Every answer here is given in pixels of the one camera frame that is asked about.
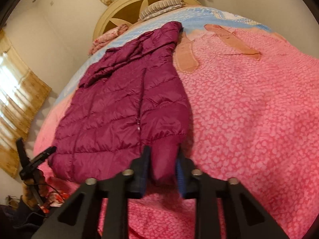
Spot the magenta quilted puffer jacket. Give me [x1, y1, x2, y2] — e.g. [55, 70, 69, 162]
[48, 21, 191, 183]

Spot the beige side window curtain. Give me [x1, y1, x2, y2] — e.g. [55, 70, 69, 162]
[1, 30, 51, 178]

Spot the blue and pink bed blanket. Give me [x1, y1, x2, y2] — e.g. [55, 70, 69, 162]
[32, 4, 319, 239]

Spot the pink floral folded quilt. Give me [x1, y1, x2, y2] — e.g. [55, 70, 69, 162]
[88, 24, 129, 56]

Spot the cream wooden headboard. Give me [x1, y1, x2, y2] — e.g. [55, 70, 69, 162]
[93, 0, 200, 39]

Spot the striped pillow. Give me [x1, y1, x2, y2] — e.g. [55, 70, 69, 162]
[138, 0, 185, 21]

